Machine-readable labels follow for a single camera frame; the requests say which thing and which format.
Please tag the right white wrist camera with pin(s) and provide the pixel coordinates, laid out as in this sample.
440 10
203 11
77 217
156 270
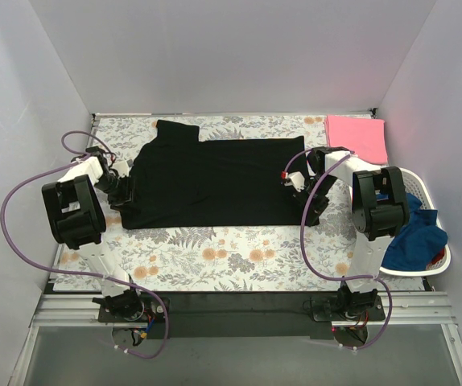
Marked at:
294 179

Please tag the blue t shirt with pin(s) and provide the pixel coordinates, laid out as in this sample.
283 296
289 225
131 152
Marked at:
418 241

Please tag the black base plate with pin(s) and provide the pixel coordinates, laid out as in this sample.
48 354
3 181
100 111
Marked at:
243 314

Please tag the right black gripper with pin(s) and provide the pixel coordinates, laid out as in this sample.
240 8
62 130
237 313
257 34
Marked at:
316 203

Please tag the aluminium frame rail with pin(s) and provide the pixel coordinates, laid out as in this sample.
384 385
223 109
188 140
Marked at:
418 343

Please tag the white laundry basket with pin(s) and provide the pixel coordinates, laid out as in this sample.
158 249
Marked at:
414 185

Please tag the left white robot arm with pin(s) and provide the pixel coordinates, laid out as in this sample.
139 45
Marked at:
77 220

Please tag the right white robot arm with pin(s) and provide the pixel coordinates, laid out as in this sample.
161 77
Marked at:
379 211

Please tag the floral table mat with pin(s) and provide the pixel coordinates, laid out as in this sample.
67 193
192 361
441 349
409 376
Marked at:
241 258

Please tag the red orange t shirt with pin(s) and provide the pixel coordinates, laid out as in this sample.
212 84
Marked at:
438 257

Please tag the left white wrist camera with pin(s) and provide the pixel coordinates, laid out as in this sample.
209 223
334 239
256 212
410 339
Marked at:
122 168

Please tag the folded pink t shirt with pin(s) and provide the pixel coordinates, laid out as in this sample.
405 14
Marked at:
364 136

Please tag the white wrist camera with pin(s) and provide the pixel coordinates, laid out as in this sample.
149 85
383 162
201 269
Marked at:
122 168
294 179

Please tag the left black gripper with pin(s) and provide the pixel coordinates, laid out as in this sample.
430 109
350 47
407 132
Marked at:
122 193

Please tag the black t shirt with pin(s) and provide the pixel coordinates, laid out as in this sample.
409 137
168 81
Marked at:
181 181

